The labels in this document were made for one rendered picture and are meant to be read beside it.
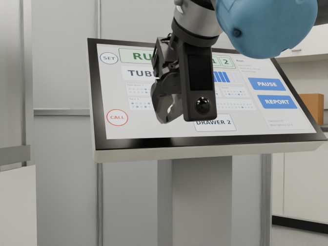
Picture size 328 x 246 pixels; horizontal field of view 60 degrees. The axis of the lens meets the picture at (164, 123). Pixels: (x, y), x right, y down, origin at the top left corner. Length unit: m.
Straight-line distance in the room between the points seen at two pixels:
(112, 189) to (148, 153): 1.30
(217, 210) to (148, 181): 0.96
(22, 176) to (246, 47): 0.36
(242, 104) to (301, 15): 0.43
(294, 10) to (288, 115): 0.48
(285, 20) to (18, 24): 0.36
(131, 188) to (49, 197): 0.72
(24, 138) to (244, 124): 0.42
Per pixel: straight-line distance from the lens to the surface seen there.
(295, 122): 0.72
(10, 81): 0.45
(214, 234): 0.75
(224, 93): 0.67
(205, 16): 0.38
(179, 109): 0.51
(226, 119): 0.62
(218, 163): 0.70
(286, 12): 0.26
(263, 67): 0.83
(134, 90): 0.60
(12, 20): 0.47
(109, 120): 0.54
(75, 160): 1.99
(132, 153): 0.52
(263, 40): 0.27
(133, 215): 1.77
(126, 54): 0.68
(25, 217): 0.49
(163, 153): 0.54
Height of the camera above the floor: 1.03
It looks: 2 degrees down
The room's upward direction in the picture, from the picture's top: straight up
